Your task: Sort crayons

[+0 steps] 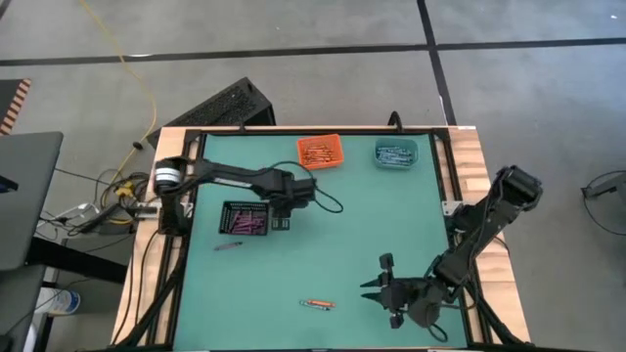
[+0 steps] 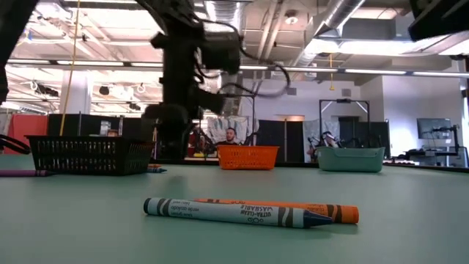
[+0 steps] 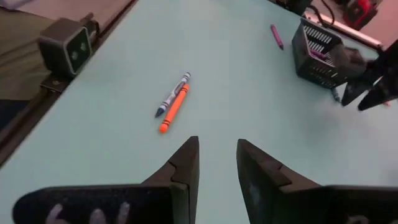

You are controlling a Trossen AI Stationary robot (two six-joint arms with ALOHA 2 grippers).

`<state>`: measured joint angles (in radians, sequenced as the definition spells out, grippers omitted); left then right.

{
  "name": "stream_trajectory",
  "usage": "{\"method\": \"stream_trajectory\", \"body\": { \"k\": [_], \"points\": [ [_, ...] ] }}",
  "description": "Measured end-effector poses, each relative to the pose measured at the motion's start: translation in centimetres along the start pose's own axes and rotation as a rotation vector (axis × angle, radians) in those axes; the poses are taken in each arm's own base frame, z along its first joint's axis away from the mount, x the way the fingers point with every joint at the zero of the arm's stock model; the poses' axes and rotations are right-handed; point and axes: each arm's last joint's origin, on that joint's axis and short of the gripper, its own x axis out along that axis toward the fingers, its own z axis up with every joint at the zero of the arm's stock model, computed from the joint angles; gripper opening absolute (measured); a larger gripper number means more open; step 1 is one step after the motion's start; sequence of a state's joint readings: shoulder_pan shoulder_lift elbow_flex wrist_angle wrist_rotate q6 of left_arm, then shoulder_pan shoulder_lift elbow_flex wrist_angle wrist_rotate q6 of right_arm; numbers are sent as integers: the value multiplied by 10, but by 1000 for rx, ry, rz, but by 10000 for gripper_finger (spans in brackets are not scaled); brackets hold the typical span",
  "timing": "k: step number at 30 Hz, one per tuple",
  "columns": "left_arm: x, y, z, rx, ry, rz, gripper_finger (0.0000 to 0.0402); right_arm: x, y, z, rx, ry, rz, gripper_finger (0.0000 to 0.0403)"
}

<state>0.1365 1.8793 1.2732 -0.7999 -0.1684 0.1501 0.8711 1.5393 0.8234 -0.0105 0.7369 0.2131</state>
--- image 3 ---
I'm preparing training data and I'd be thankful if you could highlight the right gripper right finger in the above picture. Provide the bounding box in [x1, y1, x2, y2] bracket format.
[236, 139, 398, 224]

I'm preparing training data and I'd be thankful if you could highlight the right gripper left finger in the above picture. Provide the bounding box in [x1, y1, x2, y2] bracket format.
[12, 136, 200, 224]

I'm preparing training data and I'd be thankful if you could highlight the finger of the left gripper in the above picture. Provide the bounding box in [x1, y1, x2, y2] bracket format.
[357, 82, 398, 112]
[341, 80, 374, 108]

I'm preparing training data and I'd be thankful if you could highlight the black mesh basket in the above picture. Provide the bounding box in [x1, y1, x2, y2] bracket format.
[291, 17, 368, 90]

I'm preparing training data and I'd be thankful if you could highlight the purple crayon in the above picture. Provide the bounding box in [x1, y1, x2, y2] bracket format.
[270, 24, 285, 51]
[309, 48, 328, 60]

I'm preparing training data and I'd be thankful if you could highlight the red black floor machine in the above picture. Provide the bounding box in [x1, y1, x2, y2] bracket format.
[343, 0, 379, 22]

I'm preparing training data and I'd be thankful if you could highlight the blue green crayon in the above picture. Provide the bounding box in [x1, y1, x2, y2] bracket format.
[154, 72, 192, 118]

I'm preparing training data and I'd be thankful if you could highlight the teal table mat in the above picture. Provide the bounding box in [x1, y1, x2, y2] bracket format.
[0, 0, 398, 224]

